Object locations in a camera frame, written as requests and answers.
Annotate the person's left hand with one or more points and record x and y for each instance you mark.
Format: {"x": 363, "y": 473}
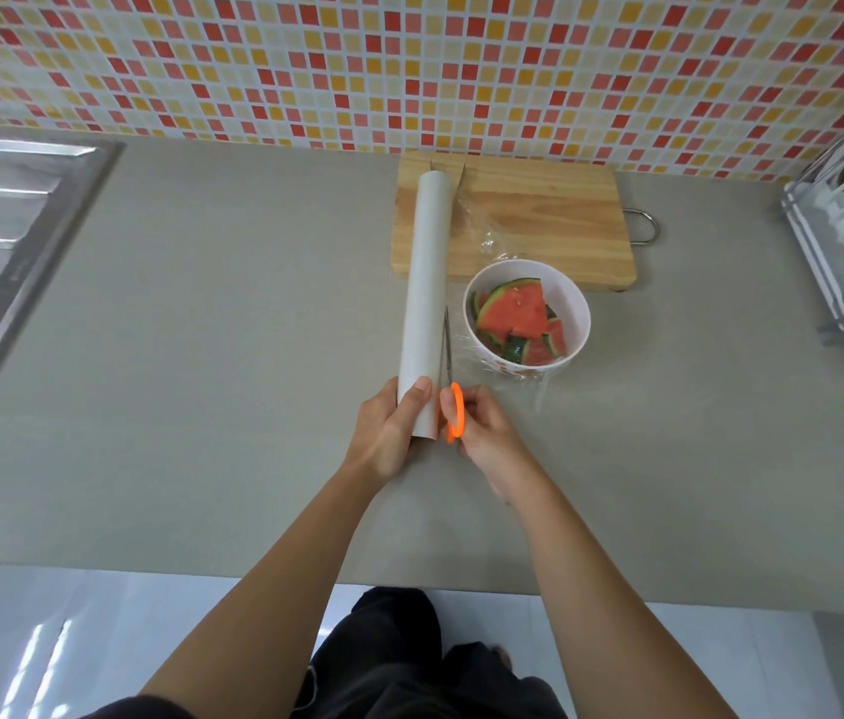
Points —
{"x": 381, "y": 441}

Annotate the person's right hand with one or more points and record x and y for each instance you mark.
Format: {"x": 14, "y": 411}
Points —
{"x": 493, "y": 449}

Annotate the person's left thumb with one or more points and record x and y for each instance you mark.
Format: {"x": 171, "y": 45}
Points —
{"x": 416, "y": 402}

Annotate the person's right fingers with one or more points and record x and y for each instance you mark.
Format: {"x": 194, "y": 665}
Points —
{"x": 471, "y": 411}

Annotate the white cling film roll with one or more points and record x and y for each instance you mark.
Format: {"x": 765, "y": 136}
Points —
{"x": 426, "y": 291}

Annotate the person's right forearm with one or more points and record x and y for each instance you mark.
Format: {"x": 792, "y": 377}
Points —
{"x": 602, "y": 606}

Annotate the person's left forearm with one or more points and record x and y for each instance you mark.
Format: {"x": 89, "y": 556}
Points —
{"x": 280, "y": 591}

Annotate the small watermelon piece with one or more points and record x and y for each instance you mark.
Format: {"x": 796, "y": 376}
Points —
{"x": 482, "y": 303}
{"x": 534, "y": 354}
{"x": 556, "y": 339}

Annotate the large watermelon slice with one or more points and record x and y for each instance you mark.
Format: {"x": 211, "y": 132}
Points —
{"x": 516, "y": 310}

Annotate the white bowl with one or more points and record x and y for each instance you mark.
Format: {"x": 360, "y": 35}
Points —
{"x": 575, "y": 321}

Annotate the clear cling film sheet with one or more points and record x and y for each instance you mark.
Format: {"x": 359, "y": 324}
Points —
{"x": 493, "y": 243}

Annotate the wooden cutting board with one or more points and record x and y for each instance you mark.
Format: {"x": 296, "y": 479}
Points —
{"x": 549, "y": 217}

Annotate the person's black trousers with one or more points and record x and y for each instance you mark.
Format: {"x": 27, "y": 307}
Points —
{"x": 392, "y": 666}

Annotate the stainless steel sink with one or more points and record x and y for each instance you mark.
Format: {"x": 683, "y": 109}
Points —
{"x": 2, "y": 239}

